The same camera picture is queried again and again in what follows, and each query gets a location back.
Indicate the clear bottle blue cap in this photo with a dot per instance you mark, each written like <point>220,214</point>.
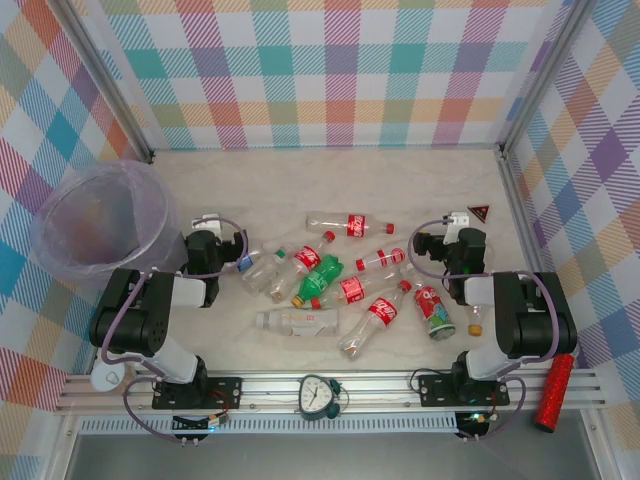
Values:
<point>245,263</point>

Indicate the small cola bottle red cap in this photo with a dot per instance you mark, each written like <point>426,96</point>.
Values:
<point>382,258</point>

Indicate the clear bottle orange cap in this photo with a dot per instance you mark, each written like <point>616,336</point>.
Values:
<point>475,320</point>

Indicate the clear cola bottle red cap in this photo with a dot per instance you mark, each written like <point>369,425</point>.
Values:
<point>352,290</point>
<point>382,310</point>
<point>357,225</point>
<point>307,257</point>

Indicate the green bottle yellow cap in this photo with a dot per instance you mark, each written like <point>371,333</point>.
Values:
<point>320,280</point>

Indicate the large clear bottle white label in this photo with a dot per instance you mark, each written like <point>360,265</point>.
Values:
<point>300,322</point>

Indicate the translucent bin with purple liner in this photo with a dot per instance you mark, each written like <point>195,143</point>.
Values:
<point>100,225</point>

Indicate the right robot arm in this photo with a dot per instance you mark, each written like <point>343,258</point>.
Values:
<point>540,325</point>

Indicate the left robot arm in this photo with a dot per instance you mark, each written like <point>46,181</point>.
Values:
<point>130,320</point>

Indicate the clear bottle green cap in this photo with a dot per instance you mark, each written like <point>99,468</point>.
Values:
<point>260,275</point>

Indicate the black triangle tag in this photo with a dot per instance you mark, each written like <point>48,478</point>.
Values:
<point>480,212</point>

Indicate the small brown wooden piece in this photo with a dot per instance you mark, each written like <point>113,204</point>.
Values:
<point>131,375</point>

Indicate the teal alarm clock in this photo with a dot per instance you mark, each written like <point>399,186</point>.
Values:
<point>315,395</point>

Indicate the white round lid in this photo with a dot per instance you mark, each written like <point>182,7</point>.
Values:
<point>105,379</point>

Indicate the red glitter cylinder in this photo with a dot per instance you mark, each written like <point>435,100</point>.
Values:
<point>555,395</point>

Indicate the small black connector board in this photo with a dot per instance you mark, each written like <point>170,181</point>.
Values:
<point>190,424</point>
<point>475,422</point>

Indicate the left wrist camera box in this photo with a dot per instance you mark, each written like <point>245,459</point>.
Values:
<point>207,222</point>

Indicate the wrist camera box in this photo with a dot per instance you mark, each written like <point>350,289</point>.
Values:
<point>460,220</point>
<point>207,222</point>

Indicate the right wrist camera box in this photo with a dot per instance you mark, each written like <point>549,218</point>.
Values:
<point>460,220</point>

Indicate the aluminium side rail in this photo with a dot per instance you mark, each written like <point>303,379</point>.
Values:
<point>515,200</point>

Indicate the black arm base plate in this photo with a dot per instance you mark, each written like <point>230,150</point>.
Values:
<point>225,392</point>
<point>435,390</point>

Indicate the aluminium mounting rail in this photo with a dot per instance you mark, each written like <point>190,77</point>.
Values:
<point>380,387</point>

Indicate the aluminium frame post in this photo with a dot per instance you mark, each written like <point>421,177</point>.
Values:
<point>110,82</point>
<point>543,75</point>

